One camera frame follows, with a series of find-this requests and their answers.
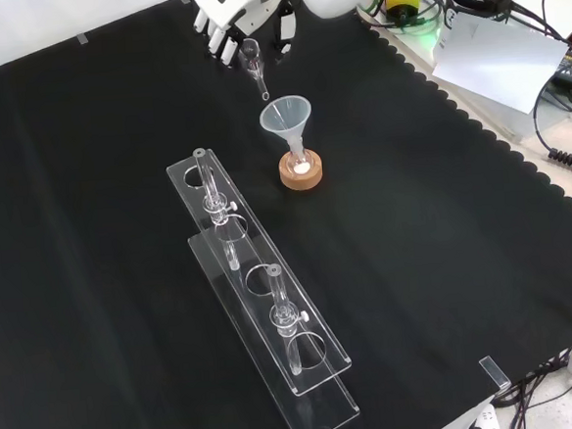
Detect black cable bundle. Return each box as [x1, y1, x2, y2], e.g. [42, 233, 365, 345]
[421, 0, 572, 67]

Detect black table cloth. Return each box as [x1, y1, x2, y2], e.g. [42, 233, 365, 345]
[0, 0, 572, 429]

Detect black floor cables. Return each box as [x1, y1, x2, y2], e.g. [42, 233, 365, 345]
[490, 346, 572, 429]

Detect translucent plastic funnel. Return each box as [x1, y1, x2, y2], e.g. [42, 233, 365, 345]
[258, 93, 316, 164]

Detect white power strip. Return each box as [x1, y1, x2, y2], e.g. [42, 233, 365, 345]
[454, 402, 504, 429]

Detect small round-bottom glass flask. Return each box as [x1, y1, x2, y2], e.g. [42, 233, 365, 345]
[283, 139, 314, 179]

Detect black coiled cable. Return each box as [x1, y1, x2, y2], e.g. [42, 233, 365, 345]
[530, 69, 572, 181]

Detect pale board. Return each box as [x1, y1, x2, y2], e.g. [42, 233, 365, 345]
[427, 7, 571, 122]

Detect clear cloth clip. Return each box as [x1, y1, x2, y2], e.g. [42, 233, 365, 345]
[478, 355, 511, 393]

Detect clear acrylic funnel stand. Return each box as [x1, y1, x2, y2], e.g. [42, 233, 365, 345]
[164, 138, 362, 429]

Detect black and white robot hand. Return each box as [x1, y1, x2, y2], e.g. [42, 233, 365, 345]
[191, 0, 302, 71]

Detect cork ring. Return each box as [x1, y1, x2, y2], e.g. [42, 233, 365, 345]
[276, 147, 325, 193]

